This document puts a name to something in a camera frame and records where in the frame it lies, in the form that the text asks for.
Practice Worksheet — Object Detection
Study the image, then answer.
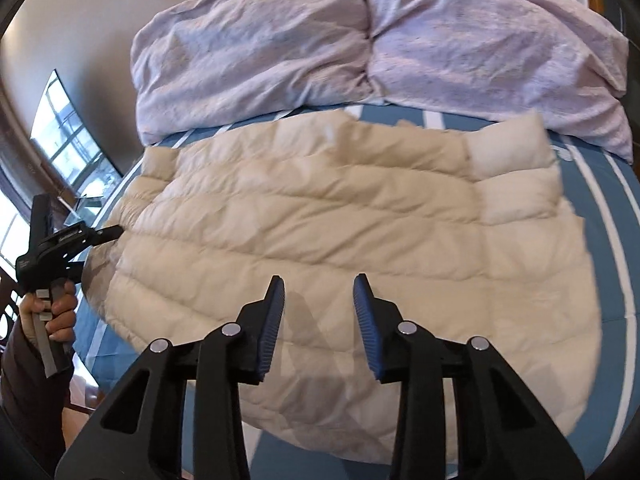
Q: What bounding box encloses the lilac floral duvet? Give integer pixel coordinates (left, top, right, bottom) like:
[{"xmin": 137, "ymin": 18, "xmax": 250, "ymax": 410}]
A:
[{"xmin": 130, "ymin": 0, "xmax": 632, "ymax": 159}]

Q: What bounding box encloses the beige quilted down jacket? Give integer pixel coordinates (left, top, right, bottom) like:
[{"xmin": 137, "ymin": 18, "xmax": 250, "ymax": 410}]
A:
[{"xmin": 82, "ymin": 110, "xmax": 601, "ymax": 464}]

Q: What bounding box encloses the person's left hand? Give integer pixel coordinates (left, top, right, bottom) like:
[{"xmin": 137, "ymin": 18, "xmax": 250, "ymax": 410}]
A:
[{"xmin": 20, "ymin": 281, "xmax": 78, "ymax": 348}]

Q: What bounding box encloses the person's left forearm sleeve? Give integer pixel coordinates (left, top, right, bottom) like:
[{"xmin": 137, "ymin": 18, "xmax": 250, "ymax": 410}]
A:
[{"xmin": 1, "ymin": 324, "xmax": 74, "ymax": 479}]

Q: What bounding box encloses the leaning wall mirror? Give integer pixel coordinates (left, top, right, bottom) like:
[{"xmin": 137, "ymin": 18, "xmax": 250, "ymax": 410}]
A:
[{"xmin": 30, "ymin": 70, "xmax": 122, "ymax": 198}]

